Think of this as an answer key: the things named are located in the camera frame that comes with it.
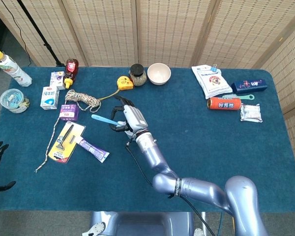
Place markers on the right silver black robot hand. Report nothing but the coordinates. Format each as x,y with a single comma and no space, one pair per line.
135,118

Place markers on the light blue toothbrush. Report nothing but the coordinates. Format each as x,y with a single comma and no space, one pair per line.
103,118

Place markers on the purple white toothpaste tube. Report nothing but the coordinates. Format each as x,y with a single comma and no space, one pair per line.
93,148

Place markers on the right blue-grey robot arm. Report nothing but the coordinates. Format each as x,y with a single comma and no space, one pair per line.
157,159

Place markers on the razor in yellow blister pack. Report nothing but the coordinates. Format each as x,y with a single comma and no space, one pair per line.
61,145

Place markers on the yellow tape measure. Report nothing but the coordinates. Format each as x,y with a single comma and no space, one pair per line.
125,83

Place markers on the glass jar with black lid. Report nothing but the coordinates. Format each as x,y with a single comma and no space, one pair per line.
137,77

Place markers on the beige bowl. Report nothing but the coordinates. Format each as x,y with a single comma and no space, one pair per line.
159,73

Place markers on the clear tub of clips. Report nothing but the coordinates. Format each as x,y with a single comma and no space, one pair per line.
12,99

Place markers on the small purple box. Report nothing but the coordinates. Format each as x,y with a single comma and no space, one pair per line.
68,111

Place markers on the white blue milk carton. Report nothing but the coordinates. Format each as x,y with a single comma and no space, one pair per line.
49,98

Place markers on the red honey bottle yellow cap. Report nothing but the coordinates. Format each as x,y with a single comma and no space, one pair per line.
71,68

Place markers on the blue tablecloth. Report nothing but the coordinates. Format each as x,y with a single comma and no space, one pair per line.
88,186

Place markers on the white drink bottle yellow cap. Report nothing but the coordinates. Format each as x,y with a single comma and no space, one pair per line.
12,70

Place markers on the white snack bag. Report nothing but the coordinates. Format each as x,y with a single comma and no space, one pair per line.
212,82

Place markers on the white purple milk carton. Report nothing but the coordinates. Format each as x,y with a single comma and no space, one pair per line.
56,79

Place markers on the orange drink can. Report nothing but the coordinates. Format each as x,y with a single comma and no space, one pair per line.
223,103

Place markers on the blue binder clip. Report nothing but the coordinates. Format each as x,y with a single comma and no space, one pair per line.
213,69

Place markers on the blue-grey robot torso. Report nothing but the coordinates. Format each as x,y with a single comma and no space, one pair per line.
142,225

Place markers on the teal scrub brush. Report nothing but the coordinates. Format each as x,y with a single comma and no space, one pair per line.
248,97

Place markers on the small white wrapped packet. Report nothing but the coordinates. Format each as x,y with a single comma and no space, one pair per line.
251,113

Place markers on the dark blue long box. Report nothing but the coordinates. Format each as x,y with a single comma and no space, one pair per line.
248,85

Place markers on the silver table leg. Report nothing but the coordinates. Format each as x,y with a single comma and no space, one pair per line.
204,221

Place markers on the black tripod stand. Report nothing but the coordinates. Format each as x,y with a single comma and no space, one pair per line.
39,34

